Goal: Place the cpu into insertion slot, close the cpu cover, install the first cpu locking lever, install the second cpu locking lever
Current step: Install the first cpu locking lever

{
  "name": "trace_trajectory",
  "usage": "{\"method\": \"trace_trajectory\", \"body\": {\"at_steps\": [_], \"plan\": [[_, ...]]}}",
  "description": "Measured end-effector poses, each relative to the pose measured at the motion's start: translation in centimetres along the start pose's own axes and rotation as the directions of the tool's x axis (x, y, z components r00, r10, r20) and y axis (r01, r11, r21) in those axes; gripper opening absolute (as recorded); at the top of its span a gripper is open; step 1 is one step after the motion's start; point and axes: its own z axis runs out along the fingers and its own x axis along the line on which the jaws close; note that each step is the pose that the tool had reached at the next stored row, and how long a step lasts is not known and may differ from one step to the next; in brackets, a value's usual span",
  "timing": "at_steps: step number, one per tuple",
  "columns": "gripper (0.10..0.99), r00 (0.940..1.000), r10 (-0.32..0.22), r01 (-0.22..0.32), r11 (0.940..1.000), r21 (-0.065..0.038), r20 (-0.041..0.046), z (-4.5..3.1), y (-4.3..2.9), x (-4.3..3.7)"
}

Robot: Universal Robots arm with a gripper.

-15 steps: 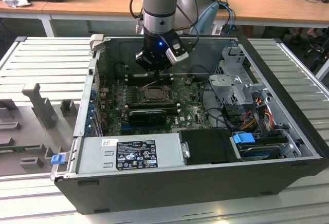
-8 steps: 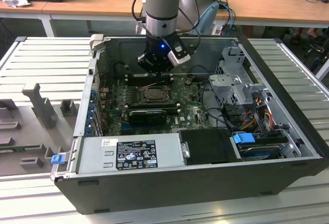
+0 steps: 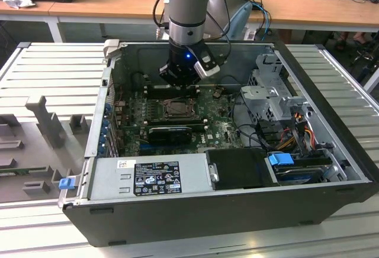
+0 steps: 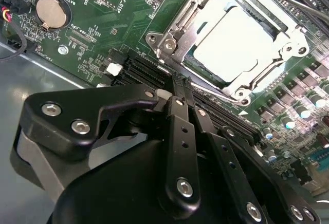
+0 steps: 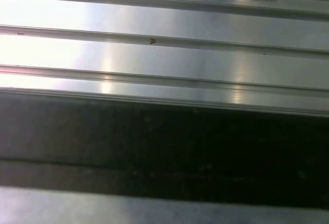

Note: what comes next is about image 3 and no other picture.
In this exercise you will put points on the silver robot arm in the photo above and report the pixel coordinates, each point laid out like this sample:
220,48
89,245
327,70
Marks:
186,12

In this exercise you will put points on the CPU socket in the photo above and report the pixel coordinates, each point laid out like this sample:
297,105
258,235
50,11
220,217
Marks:
161,113

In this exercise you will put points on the blue expansion slot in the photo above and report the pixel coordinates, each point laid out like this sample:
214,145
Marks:
146,149

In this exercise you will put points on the brown board component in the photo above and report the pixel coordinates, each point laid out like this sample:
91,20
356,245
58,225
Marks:
217,92

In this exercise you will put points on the black graphics card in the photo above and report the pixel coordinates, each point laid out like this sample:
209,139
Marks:
170,135

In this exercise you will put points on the green motherboard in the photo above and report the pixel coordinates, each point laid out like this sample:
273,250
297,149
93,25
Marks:
219,127

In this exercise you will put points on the small white box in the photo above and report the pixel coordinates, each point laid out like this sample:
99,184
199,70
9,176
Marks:
250,34

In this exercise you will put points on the blue card retainer clip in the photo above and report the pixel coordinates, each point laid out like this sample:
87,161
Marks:
102,149
104,137
106,125
108,110

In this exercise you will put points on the silver drive cage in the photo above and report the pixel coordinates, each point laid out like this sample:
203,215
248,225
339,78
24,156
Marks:
260,95

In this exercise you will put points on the wooden office desk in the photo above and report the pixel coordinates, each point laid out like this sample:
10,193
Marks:
118,0

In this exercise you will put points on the black plastic shroud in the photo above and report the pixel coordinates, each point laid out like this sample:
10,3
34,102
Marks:
240,169

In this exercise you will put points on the silver power supply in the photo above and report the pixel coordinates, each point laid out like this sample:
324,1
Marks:
106,181

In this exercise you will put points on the blue disk carrier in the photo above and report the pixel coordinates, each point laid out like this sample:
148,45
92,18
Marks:
279,160

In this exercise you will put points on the black PC case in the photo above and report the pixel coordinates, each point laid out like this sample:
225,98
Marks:
177,219

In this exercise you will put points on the hard disk drive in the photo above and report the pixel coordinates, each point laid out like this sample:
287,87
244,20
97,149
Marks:
296,176

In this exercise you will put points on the blue case latch tab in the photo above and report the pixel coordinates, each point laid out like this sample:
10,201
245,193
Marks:
66,183

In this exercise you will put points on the grey parts rack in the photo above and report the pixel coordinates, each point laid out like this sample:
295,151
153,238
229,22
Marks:
38,151

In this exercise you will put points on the person foot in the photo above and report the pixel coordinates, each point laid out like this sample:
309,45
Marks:
352,37

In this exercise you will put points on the crumpled white paper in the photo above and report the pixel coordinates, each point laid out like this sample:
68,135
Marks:
16,2

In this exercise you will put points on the black office chair base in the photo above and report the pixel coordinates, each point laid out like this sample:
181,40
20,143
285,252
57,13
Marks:
364,56

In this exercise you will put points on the green RAM stick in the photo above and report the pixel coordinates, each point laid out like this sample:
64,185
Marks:
17,170

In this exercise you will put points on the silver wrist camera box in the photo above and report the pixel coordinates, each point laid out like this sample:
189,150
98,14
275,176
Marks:
207,67

